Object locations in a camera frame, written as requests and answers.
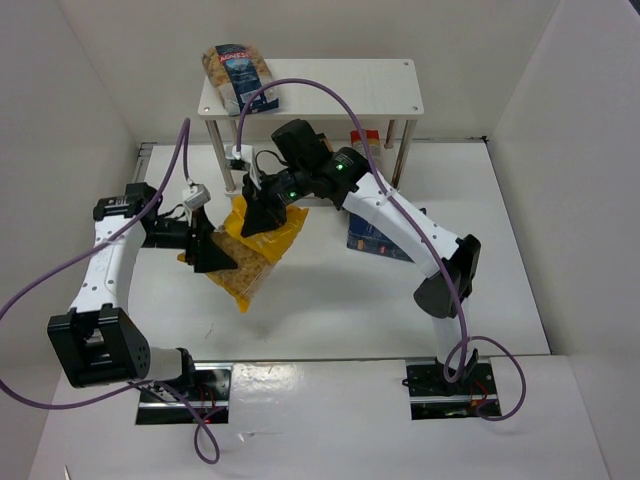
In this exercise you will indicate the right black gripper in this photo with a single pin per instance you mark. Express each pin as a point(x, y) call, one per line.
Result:
point(262, 198)

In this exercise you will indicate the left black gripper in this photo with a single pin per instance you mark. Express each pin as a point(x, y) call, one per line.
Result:
point(200, 239)

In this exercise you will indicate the yellow macaroni bag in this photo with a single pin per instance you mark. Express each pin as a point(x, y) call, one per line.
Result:
point(255, 256)

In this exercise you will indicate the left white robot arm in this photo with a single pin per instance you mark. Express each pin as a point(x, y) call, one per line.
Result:
point(96, 341)

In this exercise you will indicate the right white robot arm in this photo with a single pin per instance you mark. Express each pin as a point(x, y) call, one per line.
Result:
point(350, 182)

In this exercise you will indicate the blue Barilla pasta box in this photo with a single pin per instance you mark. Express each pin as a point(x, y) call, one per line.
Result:
point(364, 237)

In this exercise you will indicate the blue clear pasta bag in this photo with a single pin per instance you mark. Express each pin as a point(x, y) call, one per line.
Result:
point(236, 71)

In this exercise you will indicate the white two-tier shelf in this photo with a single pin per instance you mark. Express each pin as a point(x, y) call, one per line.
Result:
point(375, 90)

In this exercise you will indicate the yellow spaghetti pack blue label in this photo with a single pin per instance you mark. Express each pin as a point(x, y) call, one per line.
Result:
point(322, 137)

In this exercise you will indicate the red spaghetti pack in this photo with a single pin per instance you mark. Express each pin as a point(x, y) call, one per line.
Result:
point(373, 142)

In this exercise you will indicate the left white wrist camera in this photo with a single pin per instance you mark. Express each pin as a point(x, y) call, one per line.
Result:
point(195, 196)

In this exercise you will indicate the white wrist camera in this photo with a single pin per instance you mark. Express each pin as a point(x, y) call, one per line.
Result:
point(195, 196)
point(243, 159)

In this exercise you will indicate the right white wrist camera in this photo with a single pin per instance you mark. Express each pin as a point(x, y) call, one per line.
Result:
point(243, 159)

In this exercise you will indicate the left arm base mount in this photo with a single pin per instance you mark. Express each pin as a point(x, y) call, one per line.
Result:
point(209, 396)

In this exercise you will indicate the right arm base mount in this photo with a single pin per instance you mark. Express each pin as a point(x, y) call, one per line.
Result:
point(432, 398)

